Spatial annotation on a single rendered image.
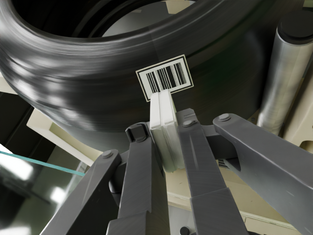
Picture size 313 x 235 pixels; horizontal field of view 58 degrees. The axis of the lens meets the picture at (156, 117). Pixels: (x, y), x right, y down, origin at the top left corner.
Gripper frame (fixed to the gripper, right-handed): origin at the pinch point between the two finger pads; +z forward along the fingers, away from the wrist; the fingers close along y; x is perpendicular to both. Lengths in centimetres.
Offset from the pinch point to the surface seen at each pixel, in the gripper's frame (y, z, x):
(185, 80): 2.6, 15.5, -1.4
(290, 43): 14.6, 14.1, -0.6
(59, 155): -516, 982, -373
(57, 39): -11.6, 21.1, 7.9
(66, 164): -487, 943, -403
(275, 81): 14.3, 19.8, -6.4
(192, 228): -7, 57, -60
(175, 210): -11, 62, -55
